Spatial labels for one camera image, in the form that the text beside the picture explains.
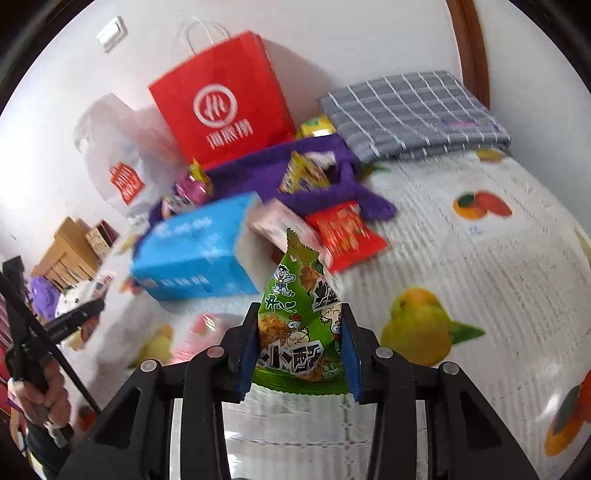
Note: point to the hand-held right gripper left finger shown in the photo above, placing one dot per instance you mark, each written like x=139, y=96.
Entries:
x=244, y=364

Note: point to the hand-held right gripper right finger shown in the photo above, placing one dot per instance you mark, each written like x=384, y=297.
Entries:
x=349, y=369

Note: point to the light pink peach snack packet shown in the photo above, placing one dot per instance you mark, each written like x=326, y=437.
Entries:
x=205, y=325

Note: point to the green snack packet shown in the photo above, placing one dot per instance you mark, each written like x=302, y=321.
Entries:
x=300, y=314

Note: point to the red snack packet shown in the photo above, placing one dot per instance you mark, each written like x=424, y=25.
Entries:
x=346, y=235

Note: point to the pink white wrapper packet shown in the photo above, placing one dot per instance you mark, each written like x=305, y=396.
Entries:
x=277, y=221

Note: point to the large pink yellow snack packet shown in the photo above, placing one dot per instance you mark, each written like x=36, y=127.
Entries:
x=191, y=189

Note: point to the purple towel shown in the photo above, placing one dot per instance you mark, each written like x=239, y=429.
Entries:
x=258, y=170

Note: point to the yellow triangular snack packet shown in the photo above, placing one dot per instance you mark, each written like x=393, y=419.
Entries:
x=302, y=177

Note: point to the person's left forearm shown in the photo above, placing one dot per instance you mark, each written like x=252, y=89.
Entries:
x=41, y=457

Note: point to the person's left hand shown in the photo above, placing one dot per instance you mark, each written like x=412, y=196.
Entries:
x=51, y=392

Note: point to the white black flower pillow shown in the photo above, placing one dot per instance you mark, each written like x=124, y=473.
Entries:
x=76, y=297

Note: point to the purple cloth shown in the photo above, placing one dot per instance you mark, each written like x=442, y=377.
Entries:
x=44, y=295

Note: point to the wooden headboard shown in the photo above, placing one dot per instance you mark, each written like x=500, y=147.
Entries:
x=64, y=254

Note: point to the blue tissue pack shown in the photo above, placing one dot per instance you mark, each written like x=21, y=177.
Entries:
x=194, y=249

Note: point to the fruit print tablecloth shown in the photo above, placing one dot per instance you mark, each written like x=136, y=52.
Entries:
x=461, y=258

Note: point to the white plastic shopping bag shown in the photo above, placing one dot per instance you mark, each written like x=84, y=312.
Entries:
x=115, y=138

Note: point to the yellow green packet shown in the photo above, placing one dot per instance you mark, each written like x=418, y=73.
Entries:
x=316, y=127

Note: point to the red paper bag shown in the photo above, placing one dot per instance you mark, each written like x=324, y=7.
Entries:
x=221, y=106

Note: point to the grey checked folded cloth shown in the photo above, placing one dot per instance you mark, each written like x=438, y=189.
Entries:
x=406, y=110

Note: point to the white wall light switch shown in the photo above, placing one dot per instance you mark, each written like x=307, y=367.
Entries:
x=111, y=33

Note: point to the brown wooden door frame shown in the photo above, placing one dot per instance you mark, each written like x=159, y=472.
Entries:
x=471, y=50

